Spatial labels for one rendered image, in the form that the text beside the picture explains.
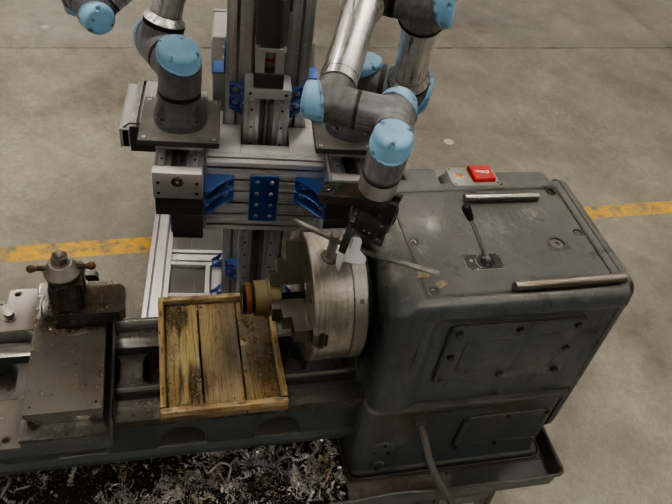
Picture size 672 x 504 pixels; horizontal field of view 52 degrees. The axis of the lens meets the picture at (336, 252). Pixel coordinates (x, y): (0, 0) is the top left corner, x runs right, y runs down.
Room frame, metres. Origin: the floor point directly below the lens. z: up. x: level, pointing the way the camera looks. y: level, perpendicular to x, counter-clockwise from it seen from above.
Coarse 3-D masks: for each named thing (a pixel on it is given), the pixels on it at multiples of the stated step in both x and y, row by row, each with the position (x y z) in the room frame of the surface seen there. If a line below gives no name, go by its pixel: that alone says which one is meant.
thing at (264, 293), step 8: (256, 280) 1.11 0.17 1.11; (264, 280) 1.12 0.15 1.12; (240, 288) 1.11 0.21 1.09; (248, 288) 1.08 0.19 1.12; (256, 288) 1.08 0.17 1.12; (264, 288) 1.09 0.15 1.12; (272, 288) 1.10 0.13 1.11; (280, 288) 1.10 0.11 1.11; (240, 296) 1.10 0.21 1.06; (248, 296) 1.06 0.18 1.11; (256, 296) 1.06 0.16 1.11; (264, 296) 1.07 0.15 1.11; (272, 296) 1.08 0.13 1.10; (280, 296) 1.09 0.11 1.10; (248, 304) 1.05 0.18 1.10; (256, 304) 1.05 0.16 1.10; (264, 304) 1.06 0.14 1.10; (248, 312) 1.05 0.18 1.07; (256, 312) 1.05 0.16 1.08; (264, 312) 1.05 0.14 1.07
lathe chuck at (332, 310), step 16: (304, 240) 1.16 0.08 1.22; (320, 240) 1.16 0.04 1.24; (304, 256) 1.14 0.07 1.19; (320, 256) 1.11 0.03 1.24; (304, 272) 1.13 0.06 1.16; (320, 272) 1.07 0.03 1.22; (336, 272) 1.08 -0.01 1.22; (304, 288) 1.17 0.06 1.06; (320, 288) 1.04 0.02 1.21; (336, 288) 1.05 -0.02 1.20; (352, 288) 1.06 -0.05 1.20; (320, 304) 1.01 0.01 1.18; (336, 304) 1.02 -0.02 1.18; (352, 304) 1.03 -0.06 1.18; (320, 320) 0.99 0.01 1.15; (336, 320) 1.00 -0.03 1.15; (352, 320) 1.02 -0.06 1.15; (336, 336) 0.99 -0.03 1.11; (352, 336) 1.01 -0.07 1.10; (304, 352) 1.03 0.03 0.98; (320, 352) 0.98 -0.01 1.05; (336, 352) 1.00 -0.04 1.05
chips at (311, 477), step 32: (256, 448) 1.00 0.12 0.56; (288, 448) 1.02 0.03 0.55; (320, 448) 1.04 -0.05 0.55; (0, 480) 0.79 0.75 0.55; (32, 480) 0.80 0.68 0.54; (64, 480) 0.82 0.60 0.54; (96, 480) 0.84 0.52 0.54; (128, 480) 0.85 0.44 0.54; (160, 480) 0.85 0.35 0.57; (192, 480) 0.87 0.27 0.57; (224, 480) 0.88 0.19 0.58; (256, 480) 0.89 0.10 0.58; (288, 480) 0.91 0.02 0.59; (320, 480) 0.94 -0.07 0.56
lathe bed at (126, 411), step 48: (144, 336) 1.08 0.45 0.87; (288, 336) 1.17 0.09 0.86; (0, 384) 0.93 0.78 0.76; (144, 384) 0.96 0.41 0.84; (288, 384) 1.03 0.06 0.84; (336, 384) 1.04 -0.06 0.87; (144, 432) 0.86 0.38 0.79; (192, 432) 0.92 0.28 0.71; (240, 432) 0.93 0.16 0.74; (288, 432) 0.97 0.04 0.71; (336, 432) 1.00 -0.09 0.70
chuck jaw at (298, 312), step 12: (276, 300) 1.07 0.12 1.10; (288, 300) 1.08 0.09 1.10; (300, 300) 1.09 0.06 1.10; (276, 312) 1.04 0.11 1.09; (288, 312) 1.04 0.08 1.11; (300, 312) 1.05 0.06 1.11; (288, 324) 1.02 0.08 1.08; (300, 324) 1.01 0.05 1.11; (300, 336) 0.99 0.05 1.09; (312, 336) 0.99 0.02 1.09; (324, 336) 0.99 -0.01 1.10
